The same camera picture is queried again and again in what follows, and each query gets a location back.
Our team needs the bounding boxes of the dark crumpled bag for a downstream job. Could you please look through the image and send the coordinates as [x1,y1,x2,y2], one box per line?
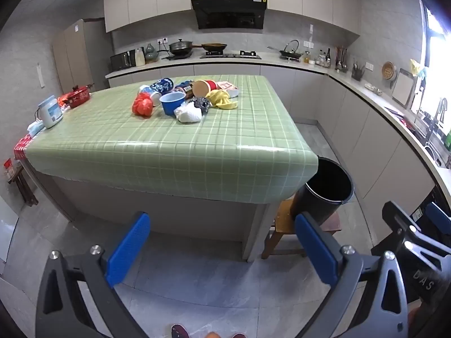
[188,97,212,113]

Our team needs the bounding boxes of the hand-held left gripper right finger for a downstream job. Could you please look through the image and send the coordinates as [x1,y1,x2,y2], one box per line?
[294,213,409,338]

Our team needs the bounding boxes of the white small appliance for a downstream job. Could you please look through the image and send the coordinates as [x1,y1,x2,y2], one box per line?
[38,95,64,129]

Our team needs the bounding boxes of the white cutting board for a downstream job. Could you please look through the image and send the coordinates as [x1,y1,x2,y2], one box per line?
[392,68,416,106]

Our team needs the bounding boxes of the black trash bin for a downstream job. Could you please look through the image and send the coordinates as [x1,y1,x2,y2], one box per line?
[289,157,355,233]

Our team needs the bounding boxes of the pale yellow cloth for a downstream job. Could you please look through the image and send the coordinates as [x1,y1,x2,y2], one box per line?
[205,90,231,109]

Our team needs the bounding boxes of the yellow hanging gloves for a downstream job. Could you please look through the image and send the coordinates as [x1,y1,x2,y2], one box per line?
[409,59,427,78]

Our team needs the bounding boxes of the black microwave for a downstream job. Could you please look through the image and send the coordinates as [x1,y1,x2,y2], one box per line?
[110,51,136,72]

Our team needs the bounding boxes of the red plastic bag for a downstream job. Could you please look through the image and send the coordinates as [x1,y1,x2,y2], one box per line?
[132,93,154,117]

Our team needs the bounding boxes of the beige tall cabinet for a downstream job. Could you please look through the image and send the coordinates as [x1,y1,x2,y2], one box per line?
[53,19,113,94]

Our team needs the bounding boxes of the red paper cup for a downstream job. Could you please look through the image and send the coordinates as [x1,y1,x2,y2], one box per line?
[192,79,221,98]

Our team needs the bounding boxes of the window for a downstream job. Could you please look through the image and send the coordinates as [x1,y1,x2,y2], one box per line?
[419,0,451,113]

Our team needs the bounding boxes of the white plastic bag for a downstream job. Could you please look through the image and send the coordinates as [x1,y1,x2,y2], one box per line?
[174,103,202,123]

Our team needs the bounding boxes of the black wok with lid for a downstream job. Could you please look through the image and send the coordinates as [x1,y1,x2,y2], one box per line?
[169,39,195,57]

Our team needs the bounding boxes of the frying pan with glass lid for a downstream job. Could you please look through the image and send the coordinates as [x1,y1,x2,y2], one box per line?
[267,40,304,60]

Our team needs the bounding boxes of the dark wooden stool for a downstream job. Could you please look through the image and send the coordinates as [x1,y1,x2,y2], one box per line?
[8,164,39,206]

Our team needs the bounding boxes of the beige wall cabinets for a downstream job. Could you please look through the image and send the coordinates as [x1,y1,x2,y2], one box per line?
[103,0,362,36]

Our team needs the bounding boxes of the chopstick holder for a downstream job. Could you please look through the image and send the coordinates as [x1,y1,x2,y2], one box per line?
[335,46,348,71]

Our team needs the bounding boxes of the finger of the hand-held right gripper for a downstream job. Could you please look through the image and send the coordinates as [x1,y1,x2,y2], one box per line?
[425,202,451,231]
[383,201,451,264]

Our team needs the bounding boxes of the light wooden stool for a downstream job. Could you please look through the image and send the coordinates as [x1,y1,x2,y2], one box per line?
[261,199,342,259]

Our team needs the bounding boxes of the black gas hob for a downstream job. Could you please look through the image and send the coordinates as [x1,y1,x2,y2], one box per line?
[200,51,262,59]

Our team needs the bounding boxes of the blue patterned white paper cup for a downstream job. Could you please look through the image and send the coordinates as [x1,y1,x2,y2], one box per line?
[137,84,162,107]
[150,78,174,95]

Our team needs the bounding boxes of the black faucet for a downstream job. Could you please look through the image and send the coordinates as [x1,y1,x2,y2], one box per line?
[416,99,448,138]

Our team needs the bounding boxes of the blue face mask pack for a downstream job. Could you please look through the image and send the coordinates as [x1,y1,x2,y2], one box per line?
[27,121,45,138]

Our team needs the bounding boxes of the black range hood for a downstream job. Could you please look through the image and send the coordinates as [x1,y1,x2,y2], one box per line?
[191,0,266,30]

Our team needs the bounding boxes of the red cooking pot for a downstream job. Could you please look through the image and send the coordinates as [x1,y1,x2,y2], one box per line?
[63,84,94,109]

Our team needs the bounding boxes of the brown snack jar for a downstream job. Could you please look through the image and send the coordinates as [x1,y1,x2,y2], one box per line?
[174,81,194,99]

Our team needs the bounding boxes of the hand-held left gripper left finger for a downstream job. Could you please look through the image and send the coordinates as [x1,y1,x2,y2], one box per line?
[35,211,151,338]

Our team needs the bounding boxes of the white kitchen island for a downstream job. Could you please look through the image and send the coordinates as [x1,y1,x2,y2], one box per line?
[32,162,279,263]

